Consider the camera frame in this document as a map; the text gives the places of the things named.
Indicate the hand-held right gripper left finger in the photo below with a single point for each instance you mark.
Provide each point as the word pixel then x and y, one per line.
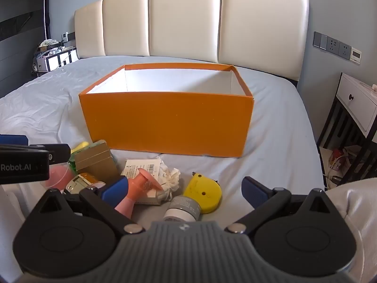
pixel 115 190

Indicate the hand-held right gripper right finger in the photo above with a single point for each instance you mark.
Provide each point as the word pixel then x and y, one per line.
pixel 253 193

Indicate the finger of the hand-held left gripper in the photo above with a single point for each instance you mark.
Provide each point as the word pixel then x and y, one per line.
pixel 13 140
pixel 59 152

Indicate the pink ball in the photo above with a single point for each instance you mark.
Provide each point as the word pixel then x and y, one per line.
pixel 60 175

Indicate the orange carrot-shaped toy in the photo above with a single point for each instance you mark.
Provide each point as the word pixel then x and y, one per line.
pixel 147 182

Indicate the brown cardboard box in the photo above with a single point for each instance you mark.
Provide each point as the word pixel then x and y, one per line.
pixel 94 162

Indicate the grey jar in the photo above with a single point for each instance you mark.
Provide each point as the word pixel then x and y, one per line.
pixel 184 207

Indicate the orange cardboard box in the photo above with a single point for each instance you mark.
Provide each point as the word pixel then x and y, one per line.
pixel 165 123

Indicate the yellow plastic item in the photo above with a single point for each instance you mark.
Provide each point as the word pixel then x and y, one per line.
pixel 79 146

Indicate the white labelled packet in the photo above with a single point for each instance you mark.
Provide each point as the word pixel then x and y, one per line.
pixel 138 165

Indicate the orange and white small device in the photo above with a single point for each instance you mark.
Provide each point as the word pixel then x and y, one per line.
pixel 79 182

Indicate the yellow tape measure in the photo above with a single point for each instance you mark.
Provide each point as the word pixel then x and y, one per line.
pixel 203 193

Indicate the white crumpled cloth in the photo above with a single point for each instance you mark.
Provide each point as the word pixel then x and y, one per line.
pixel 170 179

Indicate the bed with grey sheet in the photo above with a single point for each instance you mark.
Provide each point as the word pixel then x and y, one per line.
pixel 279 123

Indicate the cluttered black white nightstand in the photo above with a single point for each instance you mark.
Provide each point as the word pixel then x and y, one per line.
pixel 51 59

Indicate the red and white bag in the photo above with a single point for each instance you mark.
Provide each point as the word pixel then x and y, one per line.
pixel 341 156

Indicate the white blanket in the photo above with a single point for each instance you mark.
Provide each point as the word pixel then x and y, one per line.
pixel 359 212

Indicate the white drawer nightstand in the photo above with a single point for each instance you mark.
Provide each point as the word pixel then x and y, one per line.
pixel 356 106

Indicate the pale pink small object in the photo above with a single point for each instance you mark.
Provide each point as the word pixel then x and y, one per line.
pixel 374 88

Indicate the cream padded headboard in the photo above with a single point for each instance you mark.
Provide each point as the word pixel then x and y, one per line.
pixel 182 20

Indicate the grey wall socket panel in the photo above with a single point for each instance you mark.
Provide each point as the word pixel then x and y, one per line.
pixel 331 43

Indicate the white wall thermostat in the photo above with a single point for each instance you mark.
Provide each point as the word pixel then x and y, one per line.
pixel 355 56

